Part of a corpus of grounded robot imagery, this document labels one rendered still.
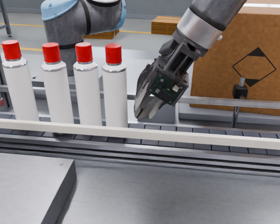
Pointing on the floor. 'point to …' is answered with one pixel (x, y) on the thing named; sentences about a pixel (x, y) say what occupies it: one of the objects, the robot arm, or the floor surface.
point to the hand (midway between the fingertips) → (140, 112)
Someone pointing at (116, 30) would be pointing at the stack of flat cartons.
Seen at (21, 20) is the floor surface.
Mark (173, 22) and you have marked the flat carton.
